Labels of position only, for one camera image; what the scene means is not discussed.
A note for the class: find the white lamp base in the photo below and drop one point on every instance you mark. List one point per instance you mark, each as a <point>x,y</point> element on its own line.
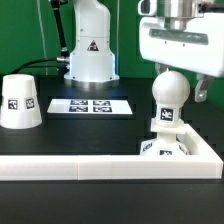
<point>165,143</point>

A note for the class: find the white lamp bulb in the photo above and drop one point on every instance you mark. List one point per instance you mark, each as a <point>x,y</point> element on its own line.
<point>170,90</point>

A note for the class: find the white lamp shade cone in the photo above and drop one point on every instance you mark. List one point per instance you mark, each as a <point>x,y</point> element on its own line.
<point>20,107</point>

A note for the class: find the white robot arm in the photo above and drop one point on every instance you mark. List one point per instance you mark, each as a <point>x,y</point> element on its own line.
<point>92,63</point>

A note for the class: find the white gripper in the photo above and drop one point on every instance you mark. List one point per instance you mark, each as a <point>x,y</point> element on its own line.
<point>199,48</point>

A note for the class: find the white marker tag plate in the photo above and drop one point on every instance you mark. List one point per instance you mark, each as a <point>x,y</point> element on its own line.
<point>87,106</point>

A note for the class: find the white L-shaped wall fence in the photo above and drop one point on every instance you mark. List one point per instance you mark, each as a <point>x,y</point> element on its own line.
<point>201,163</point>

